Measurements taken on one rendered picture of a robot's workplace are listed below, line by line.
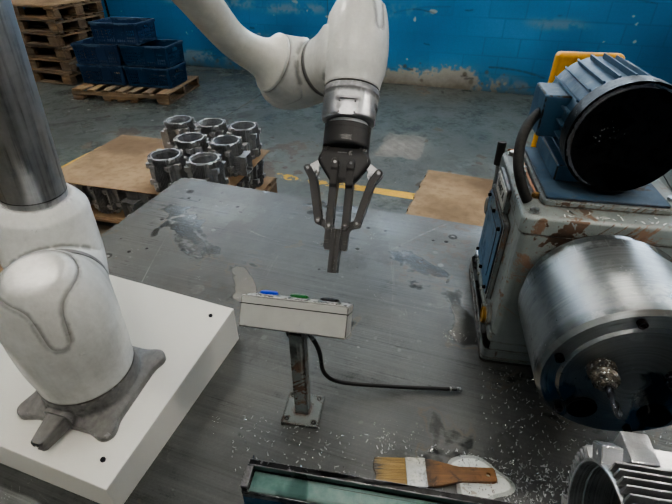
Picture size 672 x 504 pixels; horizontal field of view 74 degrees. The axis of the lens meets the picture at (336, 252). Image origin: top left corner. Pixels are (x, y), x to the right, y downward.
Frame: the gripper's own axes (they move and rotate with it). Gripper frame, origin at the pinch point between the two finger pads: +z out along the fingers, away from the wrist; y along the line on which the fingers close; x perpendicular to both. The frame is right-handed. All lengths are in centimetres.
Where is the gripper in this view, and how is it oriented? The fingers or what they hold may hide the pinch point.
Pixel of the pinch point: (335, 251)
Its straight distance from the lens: 71.3
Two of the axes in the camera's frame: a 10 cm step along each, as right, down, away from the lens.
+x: 1.2, 0.5, 9.9
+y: 9.9, 1.0, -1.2
